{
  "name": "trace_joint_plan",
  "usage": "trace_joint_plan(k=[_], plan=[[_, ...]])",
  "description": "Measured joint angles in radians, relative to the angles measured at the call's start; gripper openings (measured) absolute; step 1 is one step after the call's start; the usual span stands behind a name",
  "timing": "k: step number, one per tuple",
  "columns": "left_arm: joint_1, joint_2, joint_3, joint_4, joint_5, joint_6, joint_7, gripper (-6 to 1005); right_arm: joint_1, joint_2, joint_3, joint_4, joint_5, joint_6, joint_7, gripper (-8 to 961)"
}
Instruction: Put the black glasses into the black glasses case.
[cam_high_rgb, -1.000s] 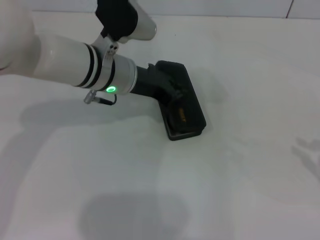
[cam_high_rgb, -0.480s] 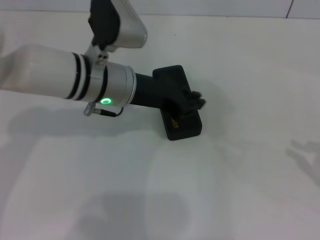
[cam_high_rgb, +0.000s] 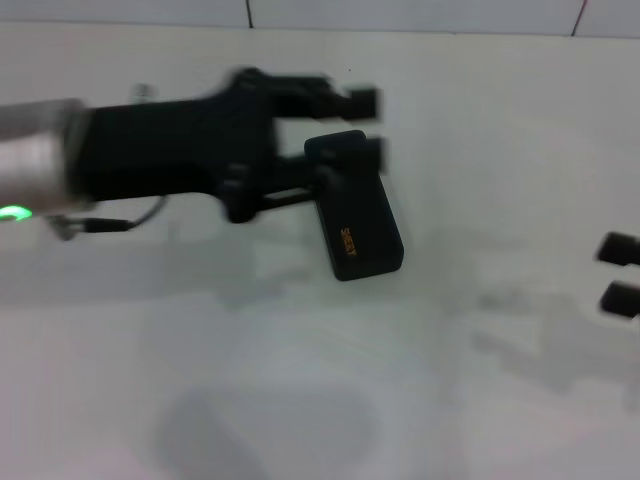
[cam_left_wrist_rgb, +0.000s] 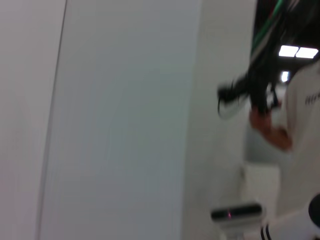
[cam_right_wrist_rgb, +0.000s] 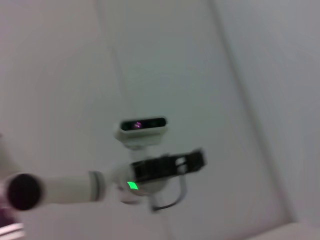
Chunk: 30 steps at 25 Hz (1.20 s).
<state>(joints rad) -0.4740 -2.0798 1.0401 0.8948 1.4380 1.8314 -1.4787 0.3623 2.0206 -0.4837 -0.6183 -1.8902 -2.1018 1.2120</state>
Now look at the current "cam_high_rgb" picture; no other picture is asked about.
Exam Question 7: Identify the black glasses case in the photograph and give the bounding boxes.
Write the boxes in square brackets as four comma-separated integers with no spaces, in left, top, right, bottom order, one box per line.
[303,129,405,283]

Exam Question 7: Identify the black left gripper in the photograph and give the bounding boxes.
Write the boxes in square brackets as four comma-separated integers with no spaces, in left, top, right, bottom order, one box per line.
[82,68,282,225]

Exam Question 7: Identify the left arm cable with connectors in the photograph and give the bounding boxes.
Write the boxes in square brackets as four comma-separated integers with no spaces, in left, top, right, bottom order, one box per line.
[47,83,169,242]

